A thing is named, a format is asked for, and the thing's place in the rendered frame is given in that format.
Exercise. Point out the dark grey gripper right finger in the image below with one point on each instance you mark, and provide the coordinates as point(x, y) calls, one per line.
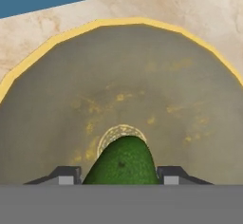
point(174, 172)

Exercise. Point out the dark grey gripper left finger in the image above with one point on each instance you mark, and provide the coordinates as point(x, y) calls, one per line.
point(65, 172)

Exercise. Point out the green avocado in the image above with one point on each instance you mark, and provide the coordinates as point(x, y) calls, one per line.
point(123, 164)

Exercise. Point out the yellow-rimmed grey bowl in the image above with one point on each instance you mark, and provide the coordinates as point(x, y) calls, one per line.
point(126, 85)

